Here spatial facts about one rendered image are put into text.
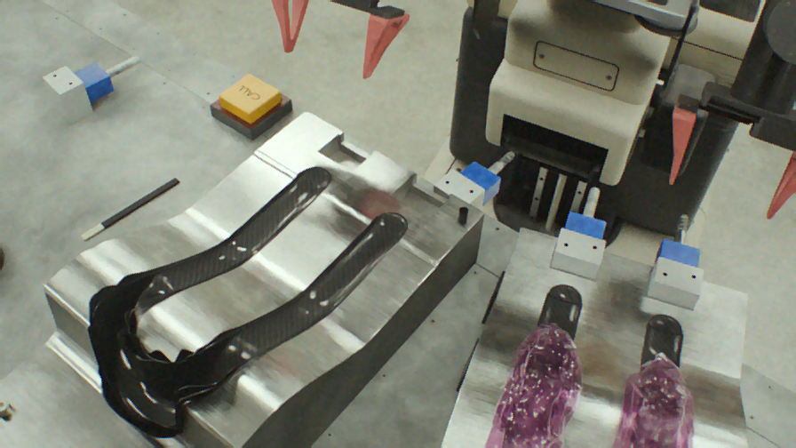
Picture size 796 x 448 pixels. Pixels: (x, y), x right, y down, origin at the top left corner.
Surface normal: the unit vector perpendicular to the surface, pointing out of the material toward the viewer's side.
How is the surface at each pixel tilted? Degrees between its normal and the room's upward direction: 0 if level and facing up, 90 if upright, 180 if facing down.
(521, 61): 98
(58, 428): 0
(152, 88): 0
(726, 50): 90
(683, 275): 0
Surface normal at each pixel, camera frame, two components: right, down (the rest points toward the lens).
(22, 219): 0.03, -0.64
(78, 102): 0.70, 0.56
